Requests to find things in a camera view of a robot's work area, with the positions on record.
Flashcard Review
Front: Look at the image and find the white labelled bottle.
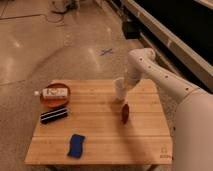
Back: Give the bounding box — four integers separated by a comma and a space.
34, 88, 68, 99

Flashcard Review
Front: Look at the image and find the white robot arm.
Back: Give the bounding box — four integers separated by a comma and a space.
124, 48, 213, 171

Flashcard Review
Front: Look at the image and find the black box on floor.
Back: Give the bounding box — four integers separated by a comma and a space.
122, 22, 140, 39

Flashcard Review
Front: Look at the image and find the blue sponge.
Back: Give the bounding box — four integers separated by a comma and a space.
67, 134, 85, 158

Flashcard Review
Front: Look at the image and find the black striped case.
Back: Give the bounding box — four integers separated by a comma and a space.
40, 107, 68, 124

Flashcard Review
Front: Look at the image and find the wooden table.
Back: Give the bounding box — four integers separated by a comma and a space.
25, 79, 172, 165

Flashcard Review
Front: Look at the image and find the dark red patterned object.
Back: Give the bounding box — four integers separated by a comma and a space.
122, 104, 129, 124

